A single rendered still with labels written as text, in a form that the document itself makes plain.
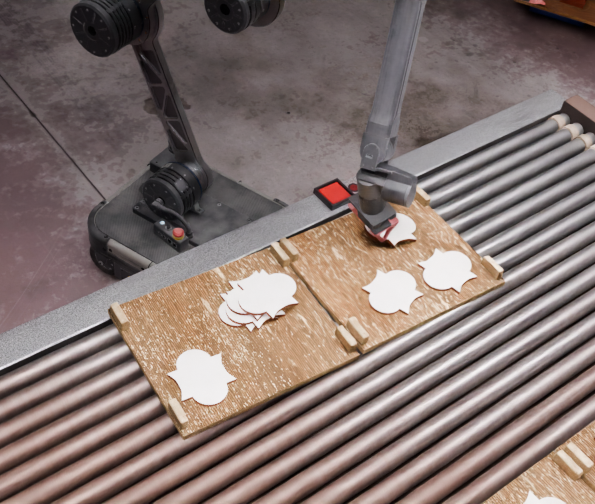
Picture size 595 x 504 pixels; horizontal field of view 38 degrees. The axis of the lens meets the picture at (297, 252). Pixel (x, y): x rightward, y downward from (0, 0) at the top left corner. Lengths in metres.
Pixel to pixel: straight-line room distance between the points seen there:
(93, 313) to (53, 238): 1.46
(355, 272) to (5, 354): 0.77
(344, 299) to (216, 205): 1.22
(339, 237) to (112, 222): 1.18
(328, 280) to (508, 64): 2.75
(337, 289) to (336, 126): 2.01
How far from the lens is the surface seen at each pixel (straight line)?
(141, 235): 3.00
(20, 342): 1.88
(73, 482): 1.70
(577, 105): 2.66
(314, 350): 1.84
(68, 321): 1.90
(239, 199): 3.13
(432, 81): 4.29
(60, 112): 3.90
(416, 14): 1.84
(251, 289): 1.88
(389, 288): 1.96
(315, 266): 1.99
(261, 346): 1.83
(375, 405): 1.80
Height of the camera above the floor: 2.39
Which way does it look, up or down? 46 degrees down
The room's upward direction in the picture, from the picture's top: 9 degrees clockwise
